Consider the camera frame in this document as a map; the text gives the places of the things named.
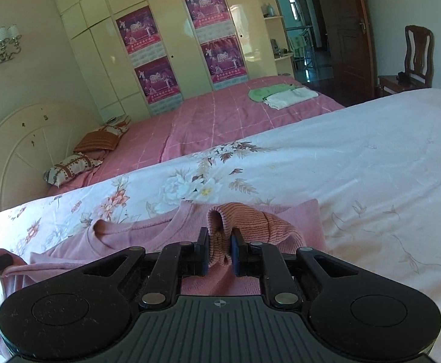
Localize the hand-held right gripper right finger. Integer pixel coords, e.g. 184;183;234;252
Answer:
231;227;359;305

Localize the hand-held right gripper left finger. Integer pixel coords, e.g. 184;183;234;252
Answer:
78;227;210;309

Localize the pink sweater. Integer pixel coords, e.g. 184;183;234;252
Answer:
0;198;327;361

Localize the cream round headboard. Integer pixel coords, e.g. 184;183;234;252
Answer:
0;101;100;220

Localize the brown patterned pillow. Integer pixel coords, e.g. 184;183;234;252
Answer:
43;153;104;188

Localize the pink checked bed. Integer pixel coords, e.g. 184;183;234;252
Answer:
46;75;346;197

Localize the white floral bed sheet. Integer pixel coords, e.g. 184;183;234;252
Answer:
0;88;441;363

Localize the orange pillow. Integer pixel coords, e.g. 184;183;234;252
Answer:
74;123;130;152

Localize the green folded cloth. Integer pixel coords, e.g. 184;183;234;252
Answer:
248;85;297;103

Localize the white folded cloth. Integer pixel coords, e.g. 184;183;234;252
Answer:
264;87;319;110

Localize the green hanging towel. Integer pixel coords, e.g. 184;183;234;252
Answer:
290;36;307;59

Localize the cream wardrobe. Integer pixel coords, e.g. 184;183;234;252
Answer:
48;0;278;118

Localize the cream corner shelf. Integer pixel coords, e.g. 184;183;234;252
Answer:
250;0;295;78

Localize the brown wooden door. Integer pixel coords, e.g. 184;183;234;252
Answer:
311;0;376;97

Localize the dark wooden chair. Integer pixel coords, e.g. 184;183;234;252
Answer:
377;25;435;97

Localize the pink wall poster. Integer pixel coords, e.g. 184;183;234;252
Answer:
115;6;164;68
183;0;233;40
133;55;184;116
200;35;248;90

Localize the wall lamp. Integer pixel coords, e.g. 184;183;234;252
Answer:
0;25;23;65

